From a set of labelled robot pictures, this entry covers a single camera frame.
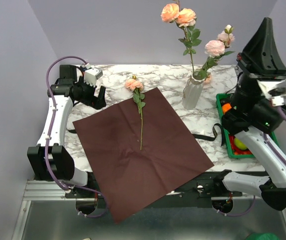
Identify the orange flower stem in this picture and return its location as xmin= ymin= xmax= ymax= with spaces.
xmin=160 ymin=0 xmax=201 ymax=77

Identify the pink flower stem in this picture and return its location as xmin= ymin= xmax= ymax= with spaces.
xmin=193 ymin=24 xmax=235 ymax=81

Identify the black ribbon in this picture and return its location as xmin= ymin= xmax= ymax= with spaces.
xmin=66 ymin=122 xmax=227 ymax=147

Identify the green plastic tray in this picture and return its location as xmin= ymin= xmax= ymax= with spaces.
xmin=216 ymin=93 xmax=281 ymax=159

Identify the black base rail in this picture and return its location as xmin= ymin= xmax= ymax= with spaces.
xmin=24 ymin=171 xmax=266 ymax=210

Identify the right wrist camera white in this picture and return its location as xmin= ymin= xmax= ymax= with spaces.
xmin=257 ymin=79 xmax=286 ymax=107

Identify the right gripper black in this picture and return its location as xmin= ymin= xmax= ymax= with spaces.
xmin=229 ymin=17 xmax=286 ymax=113

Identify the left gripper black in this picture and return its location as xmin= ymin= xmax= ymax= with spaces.
xmin=75 ymin=76 xmax=107 ymax=110

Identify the dark red wrapping paper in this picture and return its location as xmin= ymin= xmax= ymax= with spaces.
xmin=73 ymin=88 xmax=213 ymax=223

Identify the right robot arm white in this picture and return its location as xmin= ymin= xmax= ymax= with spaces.
xmin=213 ymin=17 xmax=286 ymax=211

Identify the green object at bottom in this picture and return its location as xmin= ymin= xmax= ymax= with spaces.
xmin=245 ymin=232 xmax=280 ymax=240

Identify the toy green apple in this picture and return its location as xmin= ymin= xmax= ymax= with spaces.
xmin=234 ymin=138 xmax=248 ymax=151

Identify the toy orange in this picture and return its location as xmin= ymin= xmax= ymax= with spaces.
xmin=222 ymin=103 xmax=232 ymax=114

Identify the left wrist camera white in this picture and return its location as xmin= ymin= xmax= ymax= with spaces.
xmin=84 ymin=68 xmax=103 ymax=87

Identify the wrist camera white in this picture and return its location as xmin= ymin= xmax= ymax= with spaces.
xmin=257 ymin=79 xmax=286 ymax=107
xmin=84 ymin=68 xmax=103 ymax=87

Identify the white ribbed vase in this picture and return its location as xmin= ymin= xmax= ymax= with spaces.
xmin=182 ymin=75 xmax=205 ymax=110

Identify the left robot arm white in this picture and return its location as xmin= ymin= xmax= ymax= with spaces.
xmin=27 ymin=63 xmax=106 ymax=198

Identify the pink flower bunch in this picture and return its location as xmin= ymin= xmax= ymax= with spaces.
xmin=125 ymin=75 xmax=146 ymax=150

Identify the toy red chili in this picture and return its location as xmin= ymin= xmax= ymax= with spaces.
xmin=229 ymin=135 xmax=252 ymax=155

